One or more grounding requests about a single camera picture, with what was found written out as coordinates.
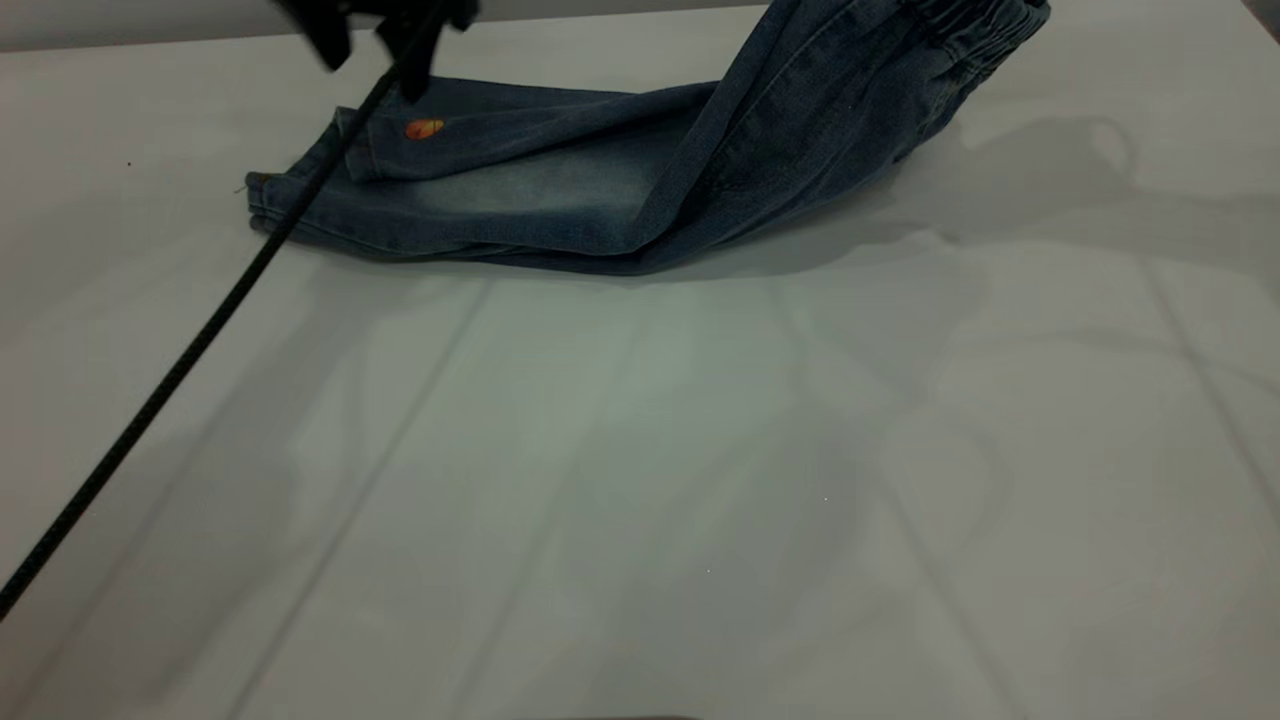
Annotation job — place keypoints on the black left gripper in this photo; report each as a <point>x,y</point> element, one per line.
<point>455,10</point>

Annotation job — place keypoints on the blue denim jeans basketball print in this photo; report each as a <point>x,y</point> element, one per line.
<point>560,200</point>

